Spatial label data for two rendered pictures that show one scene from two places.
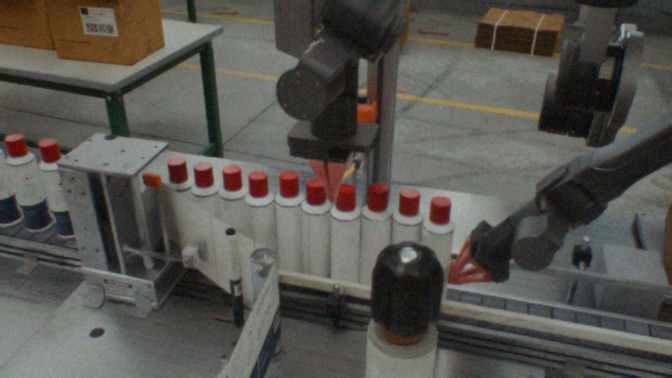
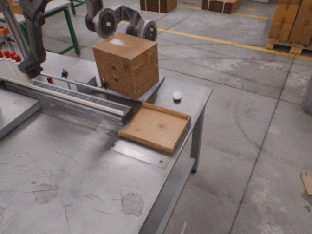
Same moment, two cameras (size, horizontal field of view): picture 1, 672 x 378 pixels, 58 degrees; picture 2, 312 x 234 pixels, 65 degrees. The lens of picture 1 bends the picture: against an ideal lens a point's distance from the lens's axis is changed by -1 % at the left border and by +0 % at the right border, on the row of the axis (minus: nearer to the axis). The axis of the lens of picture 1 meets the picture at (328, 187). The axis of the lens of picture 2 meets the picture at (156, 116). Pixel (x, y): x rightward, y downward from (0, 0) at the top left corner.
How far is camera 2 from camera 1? 1.31 m
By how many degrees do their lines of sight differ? 15
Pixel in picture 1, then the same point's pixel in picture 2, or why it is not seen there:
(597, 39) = (89, 10)
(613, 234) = not seen: hidden behind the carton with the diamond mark
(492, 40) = (208, 6)
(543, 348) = (46, 96)
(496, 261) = (29, 72)
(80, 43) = (14, 7)
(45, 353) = not seen: outside the picture
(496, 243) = not seen: hidden behind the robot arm
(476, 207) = (78, 63)
